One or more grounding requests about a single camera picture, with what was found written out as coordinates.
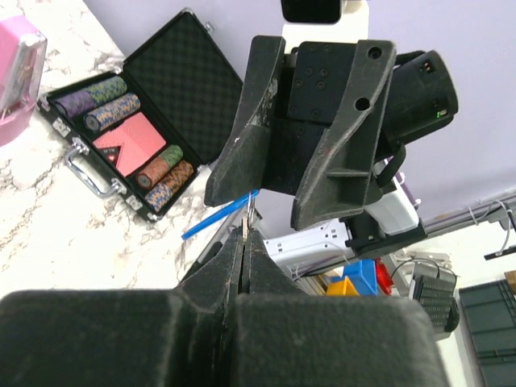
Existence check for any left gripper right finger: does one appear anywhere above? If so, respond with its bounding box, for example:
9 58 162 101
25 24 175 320
231 231 449 386

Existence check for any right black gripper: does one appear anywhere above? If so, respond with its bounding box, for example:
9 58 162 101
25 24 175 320
204 35 396 231

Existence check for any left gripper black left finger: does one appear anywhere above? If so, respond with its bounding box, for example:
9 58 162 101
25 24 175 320
1 230 243 386

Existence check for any silver key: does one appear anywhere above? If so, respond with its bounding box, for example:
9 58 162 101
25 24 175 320
242 216 249 242

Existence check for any blue key tag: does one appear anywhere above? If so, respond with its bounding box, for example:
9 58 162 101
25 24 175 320
181 189 260 240

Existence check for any yellow storage bin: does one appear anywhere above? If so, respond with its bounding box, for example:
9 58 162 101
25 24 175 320
326 277 360 297

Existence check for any blue storage bin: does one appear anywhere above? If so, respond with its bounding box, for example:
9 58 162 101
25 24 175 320
343 260 378 296

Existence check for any red storage bin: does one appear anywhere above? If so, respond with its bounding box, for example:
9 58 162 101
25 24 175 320
375 259 394 296

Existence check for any green poker chip roll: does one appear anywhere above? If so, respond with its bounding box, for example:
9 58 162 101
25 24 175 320
159 144 183 168

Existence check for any blue orange chip roll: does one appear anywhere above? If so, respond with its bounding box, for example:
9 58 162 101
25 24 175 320
145 160 194 212

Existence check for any black poker chip case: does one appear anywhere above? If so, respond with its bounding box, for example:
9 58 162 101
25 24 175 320
37 9 242 223

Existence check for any red playing card deck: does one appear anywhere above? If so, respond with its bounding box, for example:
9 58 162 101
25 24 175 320
94 112 166 177

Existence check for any blue yellow chip roll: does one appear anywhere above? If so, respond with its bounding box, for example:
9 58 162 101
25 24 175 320
83 93 141 131

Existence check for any purple poker chip roll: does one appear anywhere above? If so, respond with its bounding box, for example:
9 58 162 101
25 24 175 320
55 89 95 119

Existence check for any pink metronome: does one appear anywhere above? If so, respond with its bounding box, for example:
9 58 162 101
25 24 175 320
1 13 48 146

